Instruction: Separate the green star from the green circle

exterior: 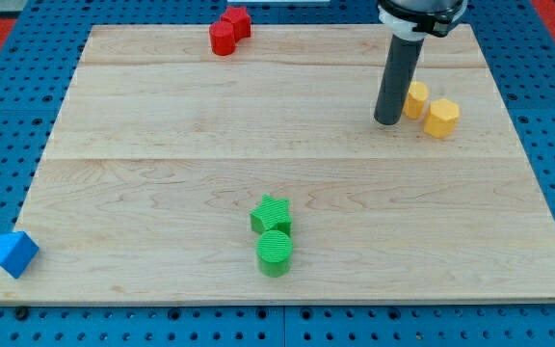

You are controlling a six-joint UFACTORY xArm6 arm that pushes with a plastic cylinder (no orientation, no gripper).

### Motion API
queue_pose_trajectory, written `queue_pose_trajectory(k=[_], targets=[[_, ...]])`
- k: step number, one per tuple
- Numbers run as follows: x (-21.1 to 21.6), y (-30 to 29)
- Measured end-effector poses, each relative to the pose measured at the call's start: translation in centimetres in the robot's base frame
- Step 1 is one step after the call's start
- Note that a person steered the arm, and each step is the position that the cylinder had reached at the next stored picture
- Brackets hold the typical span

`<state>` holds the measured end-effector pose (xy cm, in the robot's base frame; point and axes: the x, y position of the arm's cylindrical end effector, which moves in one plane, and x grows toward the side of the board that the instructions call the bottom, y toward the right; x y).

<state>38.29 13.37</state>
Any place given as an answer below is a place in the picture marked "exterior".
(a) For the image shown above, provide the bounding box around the black white robot arm flange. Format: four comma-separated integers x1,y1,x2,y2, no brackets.
377,0,468,41

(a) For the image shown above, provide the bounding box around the yellow hexagon block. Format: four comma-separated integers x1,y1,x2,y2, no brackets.
423,98,461,139

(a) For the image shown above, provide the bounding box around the red star block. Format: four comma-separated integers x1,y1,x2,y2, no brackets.
220,6,251,41

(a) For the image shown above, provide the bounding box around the blue triangle block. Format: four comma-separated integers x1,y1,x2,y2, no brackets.
0,230,40,279

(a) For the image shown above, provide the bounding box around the green cylinder block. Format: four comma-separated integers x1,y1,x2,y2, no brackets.
256,230,293,278

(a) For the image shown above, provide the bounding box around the yellow pentagon block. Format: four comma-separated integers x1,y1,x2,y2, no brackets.
403,81,429,120

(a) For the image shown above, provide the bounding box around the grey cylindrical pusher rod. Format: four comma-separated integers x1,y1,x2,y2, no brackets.
374,35,424,125

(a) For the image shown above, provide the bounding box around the green star block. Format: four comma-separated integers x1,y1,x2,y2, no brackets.
250,195,292,236

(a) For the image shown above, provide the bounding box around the light wooden board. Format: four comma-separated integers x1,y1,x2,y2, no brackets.
0,24,555,307

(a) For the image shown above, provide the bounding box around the red cylinder block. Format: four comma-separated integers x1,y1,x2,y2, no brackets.
208,20,236,56

